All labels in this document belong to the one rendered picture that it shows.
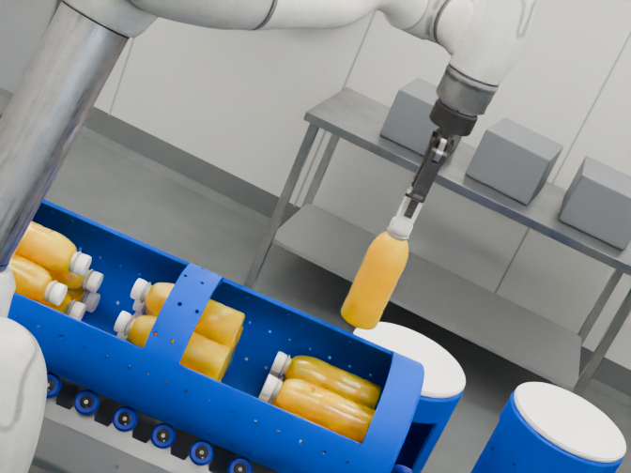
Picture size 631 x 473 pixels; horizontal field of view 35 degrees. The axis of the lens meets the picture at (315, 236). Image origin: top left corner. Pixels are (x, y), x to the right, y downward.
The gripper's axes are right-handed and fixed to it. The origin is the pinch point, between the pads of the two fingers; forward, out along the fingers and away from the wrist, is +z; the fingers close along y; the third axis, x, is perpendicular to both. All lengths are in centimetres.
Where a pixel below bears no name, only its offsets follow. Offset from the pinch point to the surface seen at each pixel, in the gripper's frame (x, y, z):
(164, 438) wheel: 23, -15, 53
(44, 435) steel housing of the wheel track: 43, -17, 61
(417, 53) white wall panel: 6, 331, 37
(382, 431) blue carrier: -11.0, -15.8, 32.3
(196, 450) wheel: 17, -15, 52
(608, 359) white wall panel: -147, 310, 137
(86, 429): 36, -16, 57
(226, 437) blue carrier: 13, -17, 46
